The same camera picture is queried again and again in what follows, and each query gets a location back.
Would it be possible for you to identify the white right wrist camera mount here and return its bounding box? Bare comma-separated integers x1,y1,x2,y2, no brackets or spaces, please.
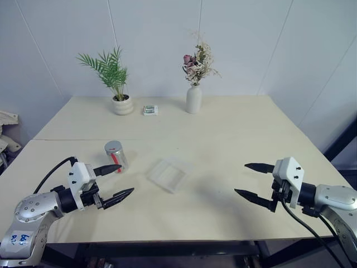
272,156,306,209

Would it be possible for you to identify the black metal table frame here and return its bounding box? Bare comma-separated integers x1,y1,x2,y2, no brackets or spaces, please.
41,239,357,268

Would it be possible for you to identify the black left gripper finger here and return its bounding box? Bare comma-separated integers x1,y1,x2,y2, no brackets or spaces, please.
93,164,123,177
100,188,136,211

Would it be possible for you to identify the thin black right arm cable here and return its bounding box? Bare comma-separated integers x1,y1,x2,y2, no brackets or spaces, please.
302,205,340,238

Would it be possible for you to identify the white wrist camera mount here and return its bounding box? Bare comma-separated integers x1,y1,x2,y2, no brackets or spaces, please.
66,161,97,212
272,156,306,209

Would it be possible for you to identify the white battery pack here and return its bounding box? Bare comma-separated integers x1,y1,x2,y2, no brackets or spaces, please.
142,104,160,117

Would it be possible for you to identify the grey plastic jar lid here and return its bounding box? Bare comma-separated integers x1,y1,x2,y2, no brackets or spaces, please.
104,140,124,156

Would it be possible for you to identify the white ceramic vase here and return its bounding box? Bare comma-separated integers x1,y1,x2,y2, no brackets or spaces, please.
186,85,203,114

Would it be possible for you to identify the dried flower bouquet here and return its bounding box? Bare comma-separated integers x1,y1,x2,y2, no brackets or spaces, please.
182,29,223,87

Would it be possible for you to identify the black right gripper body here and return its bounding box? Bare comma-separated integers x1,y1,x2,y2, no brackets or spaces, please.
269,179,291,213

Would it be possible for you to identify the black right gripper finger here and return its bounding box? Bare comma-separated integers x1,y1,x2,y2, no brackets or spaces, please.
234,188,276,213
244,162,277,175

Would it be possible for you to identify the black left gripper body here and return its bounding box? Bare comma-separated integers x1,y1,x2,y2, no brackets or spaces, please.
80,180,105,212

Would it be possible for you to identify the green palm plant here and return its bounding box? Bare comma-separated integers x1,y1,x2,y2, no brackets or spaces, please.
76,46,130,102

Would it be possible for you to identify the white ribbed plant pot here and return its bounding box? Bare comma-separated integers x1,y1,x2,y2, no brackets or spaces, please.
112,94,135,116

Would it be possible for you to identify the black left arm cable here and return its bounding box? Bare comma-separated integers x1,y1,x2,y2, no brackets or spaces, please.
32,156,79,195

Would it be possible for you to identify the clear jar with silver lid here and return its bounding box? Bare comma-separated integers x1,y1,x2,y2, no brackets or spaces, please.
106,149,129,175

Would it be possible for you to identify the clear plastic tray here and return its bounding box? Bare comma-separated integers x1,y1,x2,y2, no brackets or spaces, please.
144,156,195,194

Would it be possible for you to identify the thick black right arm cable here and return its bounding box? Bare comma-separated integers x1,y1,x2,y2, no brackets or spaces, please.
280,195,345,268

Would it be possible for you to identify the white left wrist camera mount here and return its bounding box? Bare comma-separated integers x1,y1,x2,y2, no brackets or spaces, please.
66,161,97,212

